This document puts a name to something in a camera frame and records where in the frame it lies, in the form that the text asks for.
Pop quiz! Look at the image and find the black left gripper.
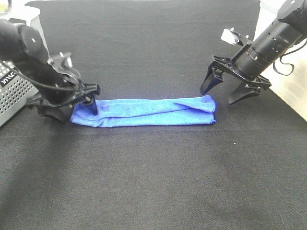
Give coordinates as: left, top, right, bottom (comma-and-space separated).
25, 71, 100, 122

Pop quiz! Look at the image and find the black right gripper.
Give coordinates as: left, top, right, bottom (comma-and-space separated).
200, 44, 271, 104

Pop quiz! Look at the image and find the blue microfiber towel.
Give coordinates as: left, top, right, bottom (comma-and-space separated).
70, 95, 216, 127

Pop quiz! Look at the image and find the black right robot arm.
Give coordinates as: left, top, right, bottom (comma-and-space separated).
200, 0, 307, 104

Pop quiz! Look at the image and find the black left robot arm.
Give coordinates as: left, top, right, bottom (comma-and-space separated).
0, 19, 100, 122

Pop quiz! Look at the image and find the grey perforated laundry basket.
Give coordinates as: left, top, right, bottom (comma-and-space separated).
0, 6, 47, 126

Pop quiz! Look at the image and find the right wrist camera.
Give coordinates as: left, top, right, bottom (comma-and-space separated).
220, 28, 251, 46

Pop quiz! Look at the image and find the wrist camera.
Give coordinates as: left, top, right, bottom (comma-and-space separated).
220, 28, 251, 46
47, 52, 73, 70

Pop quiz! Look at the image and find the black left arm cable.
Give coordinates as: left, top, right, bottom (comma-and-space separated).
0, 59, 81, 92

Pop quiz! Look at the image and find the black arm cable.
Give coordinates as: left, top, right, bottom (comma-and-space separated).
0, 59, 81, 92
272, 39, 307, 76

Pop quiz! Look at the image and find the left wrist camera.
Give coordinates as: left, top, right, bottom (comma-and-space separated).
47, 52, 73, 70

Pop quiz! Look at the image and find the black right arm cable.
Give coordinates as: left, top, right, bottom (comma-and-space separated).
272, 39, 307, 76

